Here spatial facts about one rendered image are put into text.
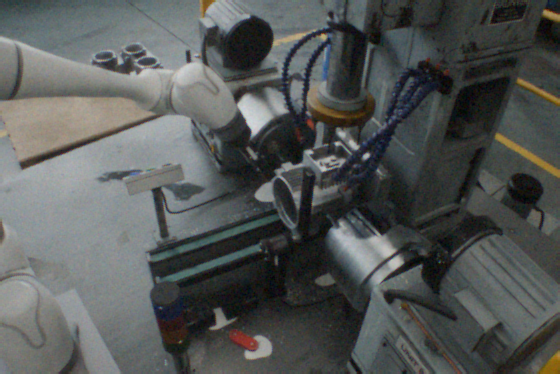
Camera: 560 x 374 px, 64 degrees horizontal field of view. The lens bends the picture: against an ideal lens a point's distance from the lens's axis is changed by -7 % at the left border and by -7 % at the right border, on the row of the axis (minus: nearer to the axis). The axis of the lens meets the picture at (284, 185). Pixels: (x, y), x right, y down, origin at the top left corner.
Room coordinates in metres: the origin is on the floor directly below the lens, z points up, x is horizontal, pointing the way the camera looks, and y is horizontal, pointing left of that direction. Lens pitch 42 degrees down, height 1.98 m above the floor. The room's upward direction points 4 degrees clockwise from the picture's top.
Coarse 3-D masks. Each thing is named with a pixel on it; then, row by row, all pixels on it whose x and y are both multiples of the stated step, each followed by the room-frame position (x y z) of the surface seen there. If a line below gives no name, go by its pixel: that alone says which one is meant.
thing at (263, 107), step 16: (256, 96) 1.33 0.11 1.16; (272, 96) 1.33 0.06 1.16; (256, 112) 1.26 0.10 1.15; (272, 112) 1.24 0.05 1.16; (288, 112) 1.24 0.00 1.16; (256, 128) 1.20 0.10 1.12; (272, 128) 1.21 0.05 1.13; (288, 128) 1.23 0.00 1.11; (304, 128) 1.26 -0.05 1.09; (256, 144) 1.18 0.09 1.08; (272, 144) 1.19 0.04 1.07; (288, 144) 1.23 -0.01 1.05; (272, 160) 1.21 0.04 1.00; (288, 160) 1.24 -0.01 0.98
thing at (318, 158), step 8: (304, 152) 1.07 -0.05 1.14; (312, 152) 1.08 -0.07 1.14; (320, 152) 1.10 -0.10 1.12; (336, 152) 1.11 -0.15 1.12; (344, 152) 1.10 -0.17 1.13; (304, 160) 1.07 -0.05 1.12; (312, 160) 1.04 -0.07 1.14; (320, 160) 1.07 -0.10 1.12; (328, 160) 1.05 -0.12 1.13; (336, 160) 1.07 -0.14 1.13; (344, 160) 1.08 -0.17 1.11; (312, 168) 1.03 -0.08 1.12; (320, 168) 1.01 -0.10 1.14; (328, 168) 1.01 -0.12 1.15; (336, 168) 1.01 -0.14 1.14; (352, 168) 1.04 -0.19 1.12; (320, 176) 0.99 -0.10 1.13; (328, 176) 1.00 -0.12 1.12; (344, 176) 1.03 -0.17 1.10; (320, 184) 0.99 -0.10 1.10; (328, 184) 1.01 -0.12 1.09; (336, 184) 1.02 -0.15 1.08
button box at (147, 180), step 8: (160, 168) 1.05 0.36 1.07; (168, 168) 1.04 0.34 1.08; (176, 168) 1.05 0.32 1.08; (128, 176) 1.03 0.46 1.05; (136, 176) 0.99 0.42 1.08; (144, 176) 1.00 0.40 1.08; (152, 176) 1.01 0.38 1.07; (160, 176) 1.02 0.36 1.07; (168, 176) 1.02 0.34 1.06; (176, 176) 1.03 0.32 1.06; (128, 184) 0.97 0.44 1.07; (136, 184) 0.98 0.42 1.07; (144, 184) 0.99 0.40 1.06; (152, 184) 0.99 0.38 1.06; (160, 184) 1.00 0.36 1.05; (168, 184) 1.01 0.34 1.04; (128, 192) 0.96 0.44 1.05; (136, 192) 0.96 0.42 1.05
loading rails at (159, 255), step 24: (264, 216) 1.03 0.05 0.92; (192, 240) 0.91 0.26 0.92; (216, 240) 0.92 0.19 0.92; (240, 240) 0.95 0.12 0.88; (312, 240) 0.96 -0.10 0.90; (168, 264) 0.84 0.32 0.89; (192, 264) 0.87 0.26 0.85; (216, 264) 0.83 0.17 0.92; (240, 264) 0.84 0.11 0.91; (264, 264) 0.88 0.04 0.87; (288, 264) 0.92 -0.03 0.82; (192, 288) 0.77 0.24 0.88; (216, 288) 0.80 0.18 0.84
